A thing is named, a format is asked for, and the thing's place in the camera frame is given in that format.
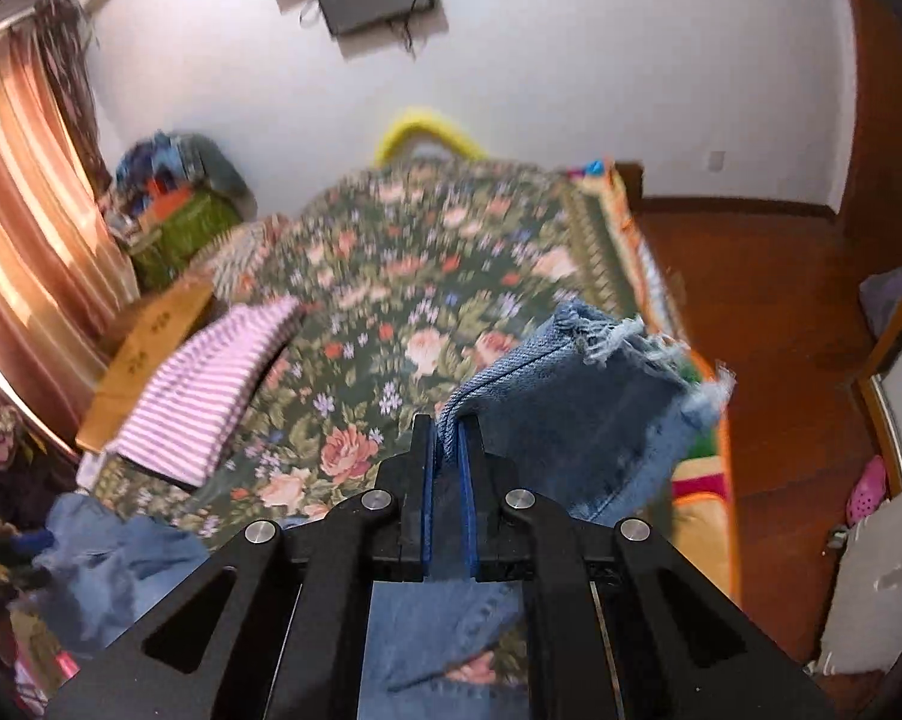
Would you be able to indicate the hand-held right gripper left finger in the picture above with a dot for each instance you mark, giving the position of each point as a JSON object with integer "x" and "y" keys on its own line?
{"x": 425, "y": 510}

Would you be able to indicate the cardboard box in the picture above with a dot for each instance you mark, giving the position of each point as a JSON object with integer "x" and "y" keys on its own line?
{"x": 147, "y": 349}

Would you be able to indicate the pink clog shoe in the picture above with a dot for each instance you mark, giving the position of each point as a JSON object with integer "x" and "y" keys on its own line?
{"x": 867, "y": 491}

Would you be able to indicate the blue denim pants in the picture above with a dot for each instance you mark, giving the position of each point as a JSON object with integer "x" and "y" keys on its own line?
{"x": 571, "y": 405}

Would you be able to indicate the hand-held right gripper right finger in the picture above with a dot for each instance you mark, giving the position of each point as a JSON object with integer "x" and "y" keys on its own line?
{"x": 467, "y": 510}

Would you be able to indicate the white bag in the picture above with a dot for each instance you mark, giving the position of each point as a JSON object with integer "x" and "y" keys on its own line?
{"x": 867, "y": 585}

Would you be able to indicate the orange yellow blanket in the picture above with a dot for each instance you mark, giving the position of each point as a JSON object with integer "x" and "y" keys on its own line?
{"x": 710, "y": 465}

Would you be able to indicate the floral bed blanket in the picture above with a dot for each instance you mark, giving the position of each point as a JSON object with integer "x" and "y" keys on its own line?
{"x": 421, "y": 270}

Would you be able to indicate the yellow pillow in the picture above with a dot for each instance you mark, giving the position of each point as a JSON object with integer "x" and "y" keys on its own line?
{"x": 421, "y": 131}

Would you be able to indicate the orange striped curtain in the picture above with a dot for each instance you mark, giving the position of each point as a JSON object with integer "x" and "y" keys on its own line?
{"x": 24, "y": 225}

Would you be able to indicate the zigzag patterned cloth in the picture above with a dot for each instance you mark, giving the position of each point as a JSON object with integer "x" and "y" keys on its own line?
{"x": 245, "y": 255}

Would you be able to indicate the dark clothes heap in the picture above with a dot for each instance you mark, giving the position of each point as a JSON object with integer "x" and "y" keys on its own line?
{"x": 1, "y": 480}

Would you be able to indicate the pink white striped cloth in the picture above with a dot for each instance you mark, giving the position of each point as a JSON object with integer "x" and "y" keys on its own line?
{"x": 196, "y": 397}

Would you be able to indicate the green patterned bag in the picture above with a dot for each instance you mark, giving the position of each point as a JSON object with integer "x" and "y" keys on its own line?
{"x": 185, "y": 232}

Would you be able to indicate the purple cloth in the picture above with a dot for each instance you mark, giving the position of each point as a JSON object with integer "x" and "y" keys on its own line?
{"x": 889, "y": 296}

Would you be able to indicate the wooden bed headboard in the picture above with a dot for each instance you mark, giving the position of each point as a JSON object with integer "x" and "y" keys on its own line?
{"x": 631, "y": 180}

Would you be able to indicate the pile of colourful clothes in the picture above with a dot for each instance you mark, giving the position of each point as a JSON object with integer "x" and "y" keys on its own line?
{"x": 170, "y": 161}

